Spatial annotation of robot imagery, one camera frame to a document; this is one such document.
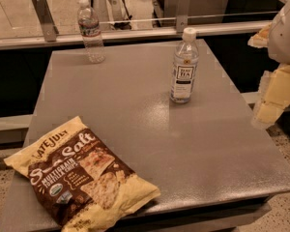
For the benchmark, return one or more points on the clear water bottle red label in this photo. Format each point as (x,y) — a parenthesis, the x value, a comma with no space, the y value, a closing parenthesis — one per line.
(90,31)

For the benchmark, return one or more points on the metal guard rail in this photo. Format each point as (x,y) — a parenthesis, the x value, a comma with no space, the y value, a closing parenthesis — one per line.
(123,36)

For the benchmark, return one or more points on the right metal bracket post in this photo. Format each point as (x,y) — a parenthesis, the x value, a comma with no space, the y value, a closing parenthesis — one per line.
(182,14)

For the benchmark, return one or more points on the metal bracket post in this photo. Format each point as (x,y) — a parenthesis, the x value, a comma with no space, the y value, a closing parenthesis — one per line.
(182,14)
(46,21)

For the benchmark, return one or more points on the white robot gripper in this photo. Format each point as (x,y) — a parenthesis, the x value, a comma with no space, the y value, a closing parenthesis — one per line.
(286,33)

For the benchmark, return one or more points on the left metal bracket post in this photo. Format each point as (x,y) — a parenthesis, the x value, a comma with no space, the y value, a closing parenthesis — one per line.
(46,21)

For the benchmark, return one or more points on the tortilla chips bag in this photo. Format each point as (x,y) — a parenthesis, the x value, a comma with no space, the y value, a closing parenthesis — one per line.
(82,184)

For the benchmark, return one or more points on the tea bottle white cap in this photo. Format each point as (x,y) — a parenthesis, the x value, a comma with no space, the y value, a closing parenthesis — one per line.
(184,67)

